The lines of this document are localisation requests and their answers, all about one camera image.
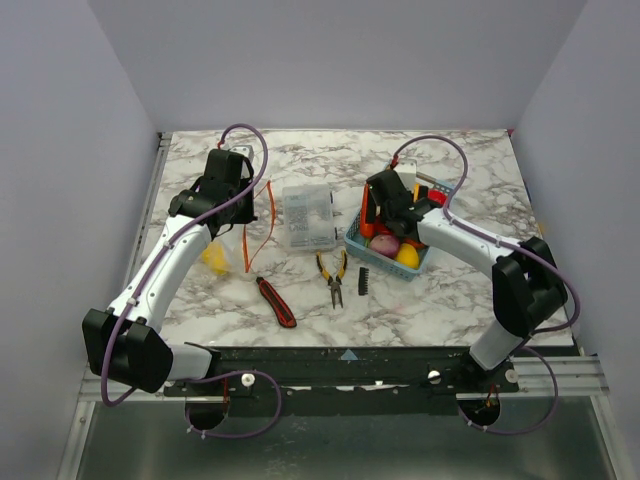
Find yellow lemon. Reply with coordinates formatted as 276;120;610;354
395;243;421;270

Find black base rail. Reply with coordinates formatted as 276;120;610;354
159;344;581;419

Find red black utility knife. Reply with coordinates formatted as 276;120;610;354
256;276;297;329

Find purple onion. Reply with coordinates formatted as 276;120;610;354
369;234;401;259

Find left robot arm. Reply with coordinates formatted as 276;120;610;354
82;146;258;395

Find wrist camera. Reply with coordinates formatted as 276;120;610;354
394;161;417;191
229;145;254;163

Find red bell pepper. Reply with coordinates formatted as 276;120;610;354
374;222;393;235

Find black bit holder strip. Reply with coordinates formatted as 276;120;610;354
358;267;369;296

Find clear zip top bag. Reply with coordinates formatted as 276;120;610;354
211;180;277;276

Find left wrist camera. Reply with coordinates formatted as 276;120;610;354
229;145;254;163

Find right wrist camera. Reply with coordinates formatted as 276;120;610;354
394;161;417;191

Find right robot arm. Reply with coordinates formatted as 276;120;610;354
367;169;568;392

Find clear plastic screw box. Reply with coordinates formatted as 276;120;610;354
282;184;337;251

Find orange carrot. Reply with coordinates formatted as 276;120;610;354
359;186;377;240

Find red apple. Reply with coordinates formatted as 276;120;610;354
427;189;447;206

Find light blue plastic basket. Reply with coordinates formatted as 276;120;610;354
344;160;453;281

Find yellow handled pliers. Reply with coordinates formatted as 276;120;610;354
315;250;348;309

